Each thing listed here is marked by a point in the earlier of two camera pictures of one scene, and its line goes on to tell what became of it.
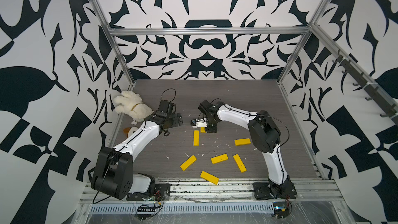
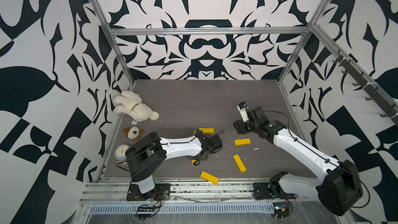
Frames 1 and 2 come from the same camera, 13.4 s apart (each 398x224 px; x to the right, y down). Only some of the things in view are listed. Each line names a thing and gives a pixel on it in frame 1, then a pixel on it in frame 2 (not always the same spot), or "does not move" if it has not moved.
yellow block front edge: (209, 177) does not move
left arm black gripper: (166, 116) to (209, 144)
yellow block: (240, 163) does not move
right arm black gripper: (210, 129) to (239, 127)
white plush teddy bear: (131, 103) does not move
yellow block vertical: (242, 141) does not move
